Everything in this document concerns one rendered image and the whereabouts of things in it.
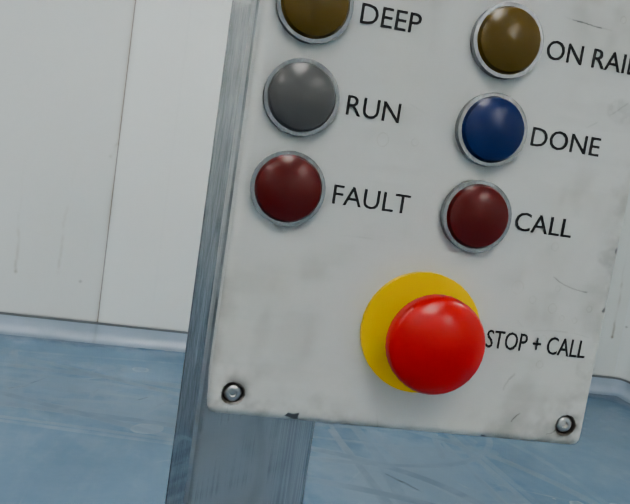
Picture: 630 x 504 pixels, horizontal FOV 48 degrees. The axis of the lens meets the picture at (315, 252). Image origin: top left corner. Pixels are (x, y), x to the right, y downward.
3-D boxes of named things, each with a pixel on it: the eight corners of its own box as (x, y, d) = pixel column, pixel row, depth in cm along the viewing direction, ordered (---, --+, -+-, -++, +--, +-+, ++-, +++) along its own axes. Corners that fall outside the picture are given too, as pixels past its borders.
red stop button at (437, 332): (482, 405, 28) (500, 306, 27) (384, 395, 27) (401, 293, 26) (444, 370, 32) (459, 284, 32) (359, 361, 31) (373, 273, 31)
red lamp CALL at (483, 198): (506, 254, 29) (518, 188, 29) (443, 246, 29) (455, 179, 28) (498, 252, 30) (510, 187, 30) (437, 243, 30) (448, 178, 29)
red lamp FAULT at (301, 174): (318, 228, 28) (329, 159, 28) (249, 219, 27) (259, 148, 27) (315, 226, 29) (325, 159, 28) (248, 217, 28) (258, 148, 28)
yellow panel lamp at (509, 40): (538, 79, 28) (551, 10, 28) (474, 67, 28) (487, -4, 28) (529, 81, 29) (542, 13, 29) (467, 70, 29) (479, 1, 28)
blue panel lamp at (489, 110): (522, 168, 29) (535, 100, 28) (459, 158, 28) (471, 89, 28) (514, 168, 30) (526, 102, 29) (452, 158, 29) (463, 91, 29)
